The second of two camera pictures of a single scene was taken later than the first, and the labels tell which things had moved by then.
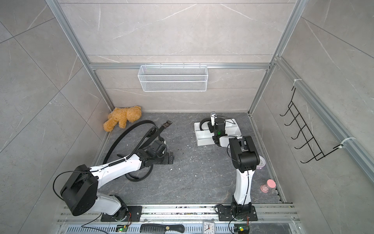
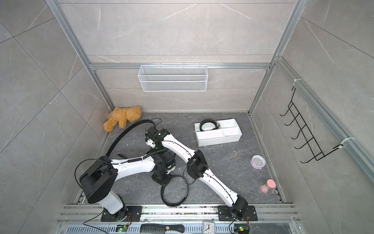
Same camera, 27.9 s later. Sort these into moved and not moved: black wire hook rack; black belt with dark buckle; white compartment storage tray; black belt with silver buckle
Moved: black belt with dark buckle
Not moved: black wire hook rack; white compartment storage tray; black belt with silver buckle
